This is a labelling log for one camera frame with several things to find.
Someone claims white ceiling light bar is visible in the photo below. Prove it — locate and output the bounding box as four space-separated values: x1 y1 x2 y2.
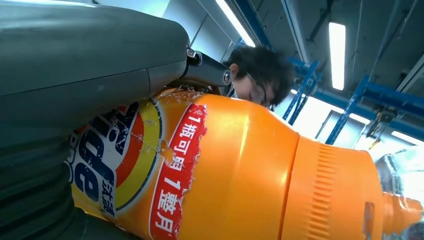
214 0 257 49
327 21 347 92

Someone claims person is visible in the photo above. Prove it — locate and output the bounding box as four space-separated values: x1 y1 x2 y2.
220 44 296 111

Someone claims blue metal rack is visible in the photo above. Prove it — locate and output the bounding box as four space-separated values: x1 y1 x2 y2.
231 0 424 147

